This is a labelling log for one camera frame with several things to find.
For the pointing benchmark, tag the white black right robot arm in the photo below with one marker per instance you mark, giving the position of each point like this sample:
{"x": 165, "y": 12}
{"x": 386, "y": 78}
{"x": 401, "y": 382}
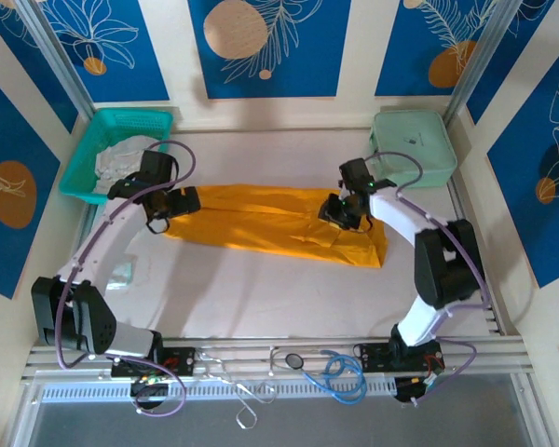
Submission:
{"x": 447, "y": 265}

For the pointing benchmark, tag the small round metal disc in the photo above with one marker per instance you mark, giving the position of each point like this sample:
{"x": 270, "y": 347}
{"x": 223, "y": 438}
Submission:
{"x": 291, "y": 359}

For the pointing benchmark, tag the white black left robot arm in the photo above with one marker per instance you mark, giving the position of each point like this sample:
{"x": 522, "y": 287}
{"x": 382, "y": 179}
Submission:
{"x": 98, "y": 233}

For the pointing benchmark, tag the mint green storage case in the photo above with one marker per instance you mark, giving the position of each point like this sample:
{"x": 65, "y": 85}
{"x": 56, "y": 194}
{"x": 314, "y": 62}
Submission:
{"x": 419, "y": 139}

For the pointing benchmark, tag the packaged pale green cloth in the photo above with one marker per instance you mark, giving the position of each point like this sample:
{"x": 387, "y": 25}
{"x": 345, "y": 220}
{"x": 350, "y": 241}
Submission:
{"x": 121, "y": 274}

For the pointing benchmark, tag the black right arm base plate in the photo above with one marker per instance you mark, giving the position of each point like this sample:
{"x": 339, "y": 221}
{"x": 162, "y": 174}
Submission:
{"x": 375, "y": 358}

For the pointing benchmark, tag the aluminium frame post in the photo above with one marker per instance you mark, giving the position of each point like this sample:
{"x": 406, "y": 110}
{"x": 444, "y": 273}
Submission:
{"x": 480, "y": 60}
{"x": 60, "y": 60}

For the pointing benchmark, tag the aluminium frame rail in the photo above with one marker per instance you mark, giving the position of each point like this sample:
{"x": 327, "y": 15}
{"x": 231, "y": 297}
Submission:
{"x": 261, "y": 347}

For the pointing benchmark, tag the yellow t-shirt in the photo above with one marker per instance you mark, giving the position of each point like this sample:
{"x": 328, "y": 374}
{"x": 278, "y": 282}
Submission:
{"x": 261, "y": 219}

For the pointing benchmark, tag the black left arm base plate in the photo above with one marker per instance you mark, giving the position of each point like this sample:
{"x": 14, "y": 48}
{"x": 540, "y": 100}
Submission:
{"x": 179, "y": 361}

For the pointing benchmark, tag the teal plastic basket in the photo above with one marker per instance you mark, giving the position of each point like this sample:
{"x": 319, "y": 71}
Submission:
{"x": 116, "y": 123}

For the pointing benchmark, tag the white crumpled t-shirt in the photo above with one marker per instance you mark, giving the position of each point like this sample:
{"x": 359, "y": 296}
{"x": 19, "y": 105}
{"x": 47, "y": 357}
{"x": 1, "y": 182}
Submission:
{"x": 116, "y": 158}

